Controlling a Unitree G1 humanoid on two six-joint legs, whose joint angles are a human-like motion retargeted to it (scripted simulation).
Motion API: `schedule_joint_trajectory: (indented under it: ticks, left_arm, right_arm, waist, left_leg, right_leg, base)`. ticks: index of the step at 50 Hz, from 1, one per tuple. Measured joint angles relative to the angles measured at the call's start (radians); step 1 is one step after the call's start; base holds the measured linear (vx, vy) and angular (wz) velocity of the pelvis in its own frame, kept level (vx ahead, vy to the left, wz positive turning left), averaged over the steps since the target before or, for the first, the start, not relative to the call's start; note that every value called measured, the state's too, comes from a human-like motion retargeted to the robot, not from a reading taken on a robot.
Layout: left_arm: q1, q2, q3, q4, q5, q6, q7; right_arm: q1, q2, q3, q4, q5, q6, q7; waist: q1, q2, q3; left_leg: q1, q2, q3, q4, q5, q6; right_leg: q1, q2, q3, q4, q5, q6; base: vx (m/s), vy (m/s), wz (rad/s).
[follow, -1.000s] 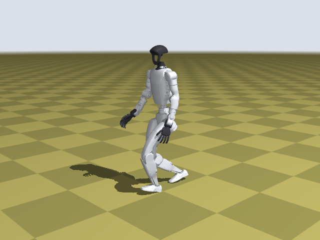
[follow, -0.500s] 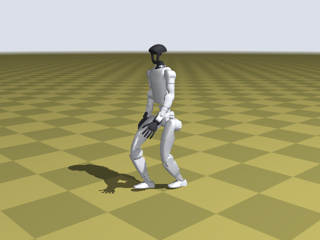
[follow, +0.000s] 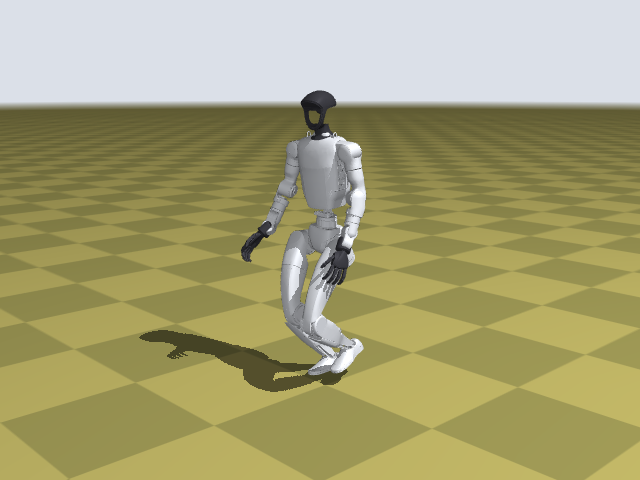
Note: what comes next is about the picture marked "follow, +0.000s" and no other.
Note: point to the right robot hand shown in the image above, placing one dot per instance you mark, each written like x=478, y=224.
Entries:
x=254, y=240

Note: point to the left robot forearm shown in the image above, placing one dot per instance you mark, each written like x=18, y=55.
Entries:
x=354, y=213

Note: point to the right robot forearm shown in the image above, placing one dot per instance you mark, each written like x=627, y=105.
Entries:
x=276, y=212

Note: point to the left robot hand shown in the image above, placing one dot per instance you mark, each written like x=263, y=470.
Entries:
x=339, y=260

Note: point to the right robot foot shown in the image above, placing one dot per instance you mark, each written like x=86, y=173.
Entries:
x=323, y=365

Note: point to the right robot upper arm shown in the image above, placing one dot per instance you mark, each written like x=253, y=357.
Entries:
x=288, y=186

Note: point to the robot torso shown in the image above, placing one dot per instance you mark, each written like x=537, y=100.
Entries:
x=325, y=185

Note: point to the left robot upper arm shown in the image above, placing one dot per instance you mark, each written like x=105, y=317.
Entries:
x=350, y=154

